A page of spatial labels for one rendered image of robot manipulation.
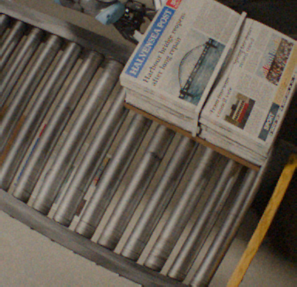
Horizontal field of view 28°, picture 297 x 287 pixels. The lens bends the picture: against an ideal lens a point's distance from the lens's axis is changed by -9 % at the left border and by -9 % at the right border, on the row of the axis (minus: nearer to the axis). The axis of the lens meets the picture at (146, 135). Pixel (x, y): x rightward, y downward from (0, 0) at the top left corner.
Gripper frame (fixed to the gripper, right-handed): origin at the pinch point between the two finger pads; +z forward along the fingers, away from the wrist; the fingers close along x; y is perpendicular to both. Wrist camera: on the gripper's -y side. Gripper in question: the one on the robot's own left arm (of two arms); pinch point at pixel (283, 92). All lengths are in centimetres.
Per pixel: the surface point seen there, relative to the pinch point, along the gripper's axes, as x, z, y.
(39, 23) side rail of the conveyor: 11, 70, 1
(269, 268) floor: 35, -27, -79
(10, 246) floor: 73, 68, -79
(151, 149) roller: 30.0, 24.8, 0.8
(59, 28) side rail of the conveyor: 10, 64, 1
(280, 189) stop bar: 25.5, -9.7, 2.9
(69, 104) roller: 29, 49, 1
